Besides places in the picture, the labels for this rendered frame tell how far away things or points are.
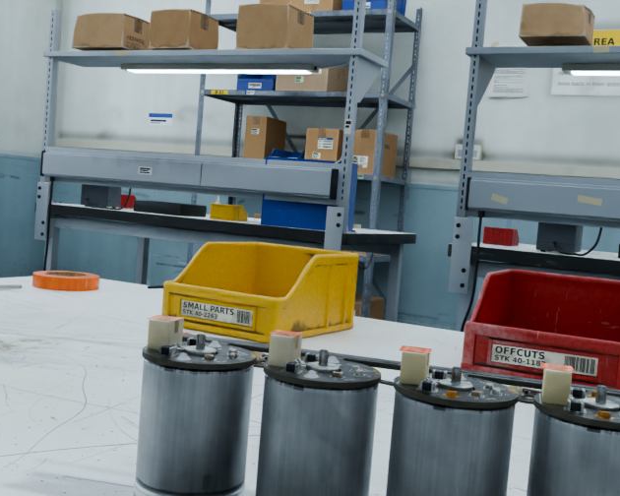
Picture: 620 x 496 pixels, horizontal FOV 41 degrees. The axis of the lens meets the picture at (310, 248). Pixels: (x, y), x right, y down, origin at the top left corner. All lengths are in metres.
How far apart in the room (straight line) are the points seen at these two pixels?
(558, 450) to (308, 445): 0.05
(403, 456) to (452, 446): 0.01
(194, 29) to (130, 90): 2.84
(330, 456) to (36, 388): 0.26
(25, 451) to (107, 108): 5.83
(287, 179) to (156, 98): 3.12
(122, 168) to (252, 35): 0.71
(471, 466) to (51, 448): 0.19
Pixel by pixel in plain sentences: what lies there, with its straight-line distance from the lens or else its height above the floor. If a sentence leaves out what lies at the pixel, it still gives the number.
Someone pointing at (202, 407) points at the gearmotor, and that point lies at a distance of 0.18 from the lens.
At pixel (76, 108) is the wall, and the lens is 6.32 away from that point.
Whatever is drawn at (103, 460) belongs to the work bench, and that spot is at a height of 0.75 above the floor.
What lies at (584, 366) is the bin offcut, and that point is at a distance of 0.51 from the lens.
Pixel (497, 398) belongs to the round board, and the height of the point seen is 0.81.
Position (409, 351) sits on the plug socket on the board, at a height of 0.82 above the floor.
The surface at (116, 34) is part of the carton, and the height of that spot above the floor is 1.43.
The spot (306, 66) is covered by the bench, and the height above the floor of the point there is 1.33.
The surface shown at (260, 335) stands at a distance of 0.56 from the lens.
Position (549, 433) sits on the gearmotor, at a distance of 0.17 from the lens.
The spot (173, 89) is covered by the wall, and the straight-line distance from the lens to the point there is 5.79.
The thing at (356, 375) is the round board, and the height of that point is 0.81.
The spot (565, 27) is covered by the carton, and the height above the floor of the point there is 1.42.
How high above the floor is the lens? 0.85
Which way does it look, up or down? 3 degrees down
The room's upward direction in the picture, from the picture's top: 5 degrees clockwise
